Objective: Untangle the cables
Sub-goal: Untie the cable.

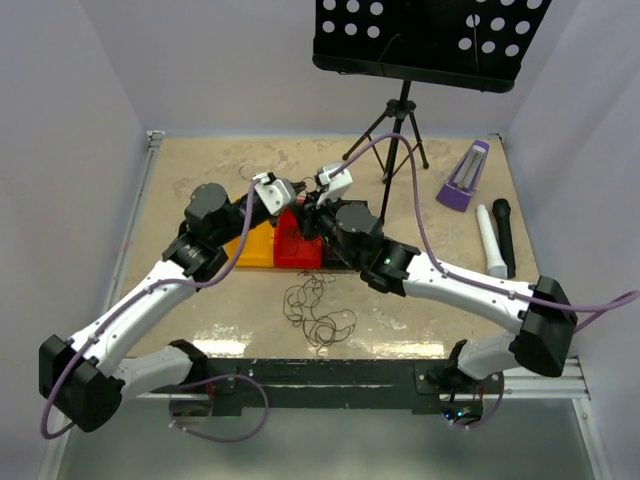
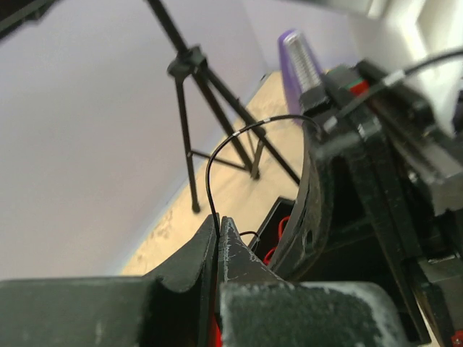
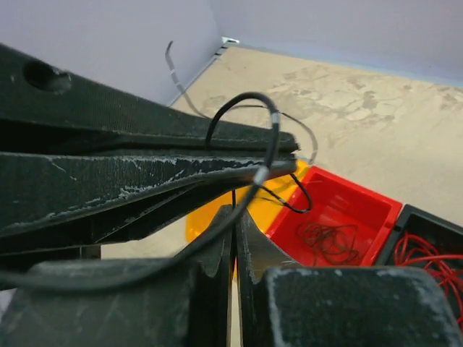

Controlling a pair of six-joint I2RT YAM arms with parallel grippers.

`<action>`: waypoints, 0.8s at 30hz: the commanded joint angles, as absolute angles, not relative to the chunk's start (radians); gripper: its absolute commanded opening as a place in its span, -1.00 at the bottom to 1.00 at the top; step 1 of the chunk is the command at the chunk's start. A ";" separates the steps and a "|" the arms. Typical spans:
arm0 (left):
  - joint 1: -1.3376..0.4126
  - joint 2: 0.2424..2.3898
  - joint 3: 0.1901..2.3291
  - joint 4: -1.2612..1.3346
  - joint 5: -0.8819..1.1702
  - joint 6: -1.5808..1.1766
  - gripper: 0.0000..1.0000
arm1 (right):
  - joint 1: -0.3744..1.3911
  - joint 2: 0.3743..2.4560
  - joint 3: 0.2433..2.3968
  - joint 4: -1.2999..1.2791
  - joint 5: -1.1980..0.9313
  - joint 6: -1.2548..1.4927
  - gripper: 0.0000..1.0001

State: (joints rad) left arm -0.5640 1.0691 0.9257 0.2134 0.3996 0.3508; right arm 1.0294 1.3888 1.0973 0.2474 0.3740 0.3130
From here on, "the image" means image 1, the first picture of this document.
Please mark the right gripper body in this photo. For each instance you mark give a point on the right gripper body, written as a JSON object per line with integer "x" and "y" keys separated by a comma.
{"x": 320, "y": 219}

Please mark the small brown cable clump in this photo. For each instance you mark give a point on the small brown cable clump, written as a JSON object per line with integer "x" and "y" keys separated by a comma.
{"x": 296, "y": 248}

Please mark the red plastic bin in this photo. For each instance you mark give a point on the red plastic bin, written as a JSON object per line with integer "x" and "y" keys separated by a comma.
{"x": 286, "y": 223}

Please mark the orange plastic bin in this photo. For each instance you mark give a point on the orange plastic bin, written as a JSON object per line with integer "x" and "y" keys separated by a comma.
{"x": 258, "y": 251}

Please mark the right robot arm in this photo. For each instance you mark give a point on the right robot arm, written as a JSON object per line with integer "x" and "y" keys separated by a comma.
{"x": 537, "y": 326}

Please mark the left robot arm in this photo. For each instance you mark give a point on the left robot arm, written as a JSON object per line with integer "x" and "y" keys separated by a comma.
{"x": 89, "y": 375}

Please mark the purple metronome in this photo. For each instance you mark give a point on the purple metronome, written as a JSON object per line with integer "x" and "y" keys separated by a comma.
{"x": 460, "y": 186}

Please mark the black microphone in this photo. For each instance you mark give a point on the black microphone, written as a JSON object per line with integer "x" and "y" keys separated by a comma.
{"x": 501, "y": 210}

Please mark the white microphone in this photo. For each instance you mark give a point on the white microphone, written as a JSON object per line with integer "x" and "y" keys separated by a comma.
{"x": 495, "y": 265}

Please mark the black music stand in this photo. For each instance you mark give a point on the black music stand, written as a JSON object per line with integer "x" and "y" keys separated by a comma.
{"x": 472, "y": 45}

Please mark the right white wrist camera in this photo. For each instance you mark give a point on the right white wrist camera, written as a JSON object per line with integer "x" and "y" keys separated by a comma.
{"x": 333, "y": 181}

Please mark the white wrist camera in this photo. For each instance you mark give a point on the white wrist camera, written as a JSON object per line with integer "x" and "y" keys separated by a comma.
{"x": 333, "y": 181}
{"x": 275, "y": 193}

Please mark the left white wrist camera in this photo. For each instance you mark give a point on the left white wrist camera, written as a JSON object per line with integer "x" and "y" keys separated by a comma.
{"x": 275, "y": 193}

